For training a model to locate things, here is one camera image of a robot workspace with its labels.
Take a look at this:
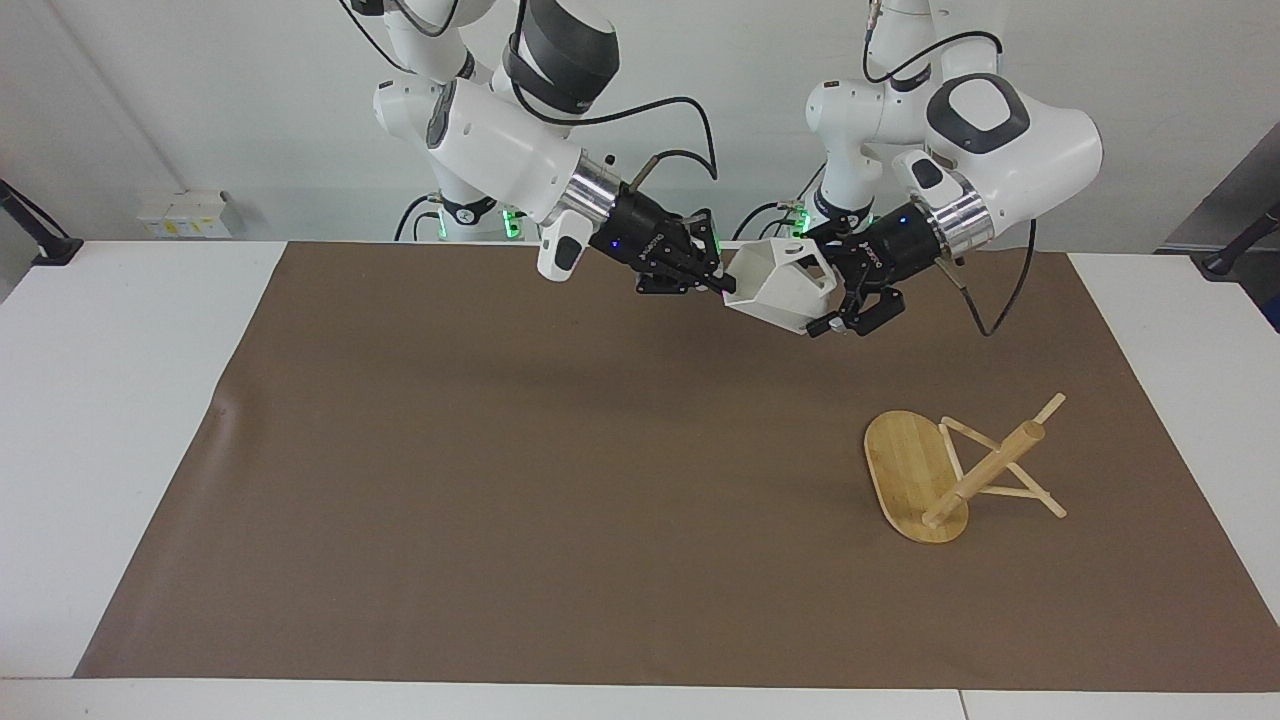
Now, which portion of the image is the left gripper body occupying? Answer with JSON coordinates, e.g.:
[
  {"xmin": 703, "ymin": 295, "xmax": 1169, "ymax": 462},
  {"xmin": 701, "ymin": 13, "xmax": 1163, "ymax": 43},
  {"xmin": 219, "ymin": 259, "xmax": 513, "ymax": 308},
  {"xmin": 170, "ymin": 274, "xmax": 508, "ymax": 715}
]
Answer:
[{"xmin": 845, "ymin": 211, "xmax": 947, "ymax": 292}]

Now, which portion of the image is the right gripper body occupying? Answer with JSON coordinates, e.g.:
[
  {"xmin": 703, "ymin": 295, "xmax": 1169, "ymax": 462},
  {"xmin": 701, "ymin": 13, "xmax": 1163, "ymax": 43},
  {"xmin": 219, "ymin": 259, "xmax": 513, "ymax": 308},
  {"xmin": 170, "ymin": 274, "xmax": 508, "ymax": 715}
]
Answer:
[{"xmin": 592, "ymin": 186, "xmax": 698, "ymax": 273}]

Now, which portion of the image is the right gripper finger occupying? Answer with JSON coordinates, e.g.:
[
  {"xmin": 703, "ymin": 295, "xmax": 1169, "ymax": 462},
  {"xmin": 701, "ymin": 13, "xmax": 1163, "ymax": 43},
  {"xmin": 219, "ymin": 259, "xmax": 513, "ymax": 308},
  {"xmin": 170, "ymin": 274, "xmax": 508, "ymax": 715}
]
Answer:
[
  {"xmin": 637, "ymin": 262, "xmax": 718, "ymax": 298},
  {"xmin": 683, "ymin": 209, "xmax": 738, "ymax": 294}
]

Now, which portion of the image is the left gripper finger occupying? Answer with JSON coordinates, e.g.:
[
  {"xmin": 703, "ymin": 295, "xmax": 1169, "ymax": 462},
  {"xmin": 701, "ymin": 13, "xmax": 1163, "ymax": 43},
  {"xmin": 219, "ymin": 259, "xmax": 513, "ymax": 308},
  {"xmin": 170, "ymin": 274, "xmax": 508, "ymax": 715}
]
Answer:
[
  {"xmin": 807, "ymin": 284, "xmax": 907, "ymax": 339},
  {"xmin": 802, "ymin": 224, "xmax": 862, "ymax": 272}
]

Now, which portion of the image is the white angular cup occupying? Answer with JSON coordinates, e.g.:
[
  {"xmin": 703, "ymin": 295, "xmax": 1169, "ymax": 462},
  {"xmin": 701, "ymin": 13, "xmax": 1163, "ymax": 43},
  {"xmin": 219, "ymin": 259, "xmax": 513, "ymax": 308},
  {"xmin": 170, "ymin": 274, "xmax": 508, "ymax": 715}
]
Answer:
[{"xmin": 722, "ymin": 237, "xmax": 840, "ymax": 337}]

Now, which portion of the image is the wooden cup rack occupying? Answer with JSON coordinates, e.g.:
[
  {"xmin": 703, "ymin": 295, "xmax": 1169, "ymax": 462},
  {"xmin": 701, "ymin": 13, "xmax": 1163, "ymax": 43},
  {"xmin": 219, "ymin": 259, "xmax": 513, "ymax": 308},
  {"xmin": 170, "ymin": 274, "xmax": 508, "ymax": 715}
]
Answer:
[{"xmin": 863, "ymin": 392, "xmax": 1069, "ymax": 546}]

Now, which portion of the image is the black stand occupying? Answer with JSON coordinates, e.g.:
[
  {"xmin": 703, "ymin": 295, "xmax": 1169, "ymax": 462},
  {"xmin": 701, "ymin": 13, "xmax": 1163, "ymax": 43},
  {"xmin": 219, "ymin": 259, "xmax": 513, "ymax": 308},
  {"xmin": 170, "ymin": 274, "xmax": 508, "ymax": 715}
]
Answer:
[
  {"xmin": 1198, "ymin": 200, "xmax": 1280, "ymax": 282},
  {"xmin": 0, "ymin": 178, "xmax": 85, "ymax": 267}
]

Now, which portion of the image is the white box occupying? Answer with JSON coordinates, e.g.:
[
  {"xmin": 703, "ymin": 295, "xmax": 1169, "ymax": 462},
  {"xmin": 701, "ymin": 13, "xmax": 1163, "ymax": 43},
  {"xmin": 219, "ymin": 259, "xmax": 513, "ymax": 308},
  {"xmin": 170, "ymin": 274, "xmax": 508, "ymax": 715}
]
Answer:
[{"xmin": 136, "ymin": 189, "xmax": 233, "ymax": 240}]

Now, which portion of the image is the black cable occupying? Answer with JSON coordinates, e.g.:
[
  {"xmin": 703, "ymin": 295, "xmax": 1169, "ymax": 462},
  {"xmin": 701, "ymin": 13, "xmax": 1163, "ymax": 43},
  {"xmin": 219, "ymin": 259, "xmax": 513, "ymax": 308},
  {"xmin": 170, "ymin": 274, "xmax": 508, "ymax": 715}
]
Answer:
[
  {"xmin": 508, "ymin": 0, "xmax": 720, "ymax": 192},
  {"xmin": 940, "ymin": 218, "xmax": 1039, "ymax": 338},
  {"xmin": 338, "ymin": 0, "xmax": 403, "ymax": 73},
  {"xmin": 394, "ymin": 194, "xmax": 443, "ymax": 243},
  {"xmin": 862, "ymin": 0, "xmax": 1004, "ymax": 86},
  {"xmin": 734, "ymin": 165, "xmax": 827, "ymax": 243}
]

